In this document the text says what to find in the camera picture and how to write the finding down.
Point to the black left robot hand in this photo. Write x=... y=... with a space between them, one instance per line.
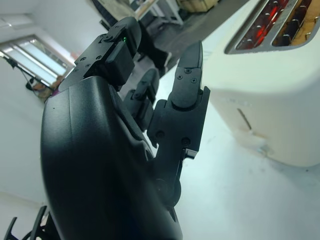
x=100 y=162

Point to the browned toast slice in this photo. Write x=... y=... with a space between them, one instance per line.
x=310 y=23

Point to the white two-slot toaster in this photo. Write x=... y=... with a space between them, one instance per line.
x=262 y=87

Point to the black tripod stand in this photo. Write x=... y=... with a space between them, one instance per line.
x=30 y=82

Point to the bright window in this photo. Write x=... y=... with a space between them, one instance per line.
x=37 y=57

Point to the stacked tan shipping crates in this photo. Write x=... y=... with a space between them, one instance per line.
x=195 y=5

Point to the white frame workbench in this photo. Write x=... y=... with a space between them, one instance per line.
x=150 y=6

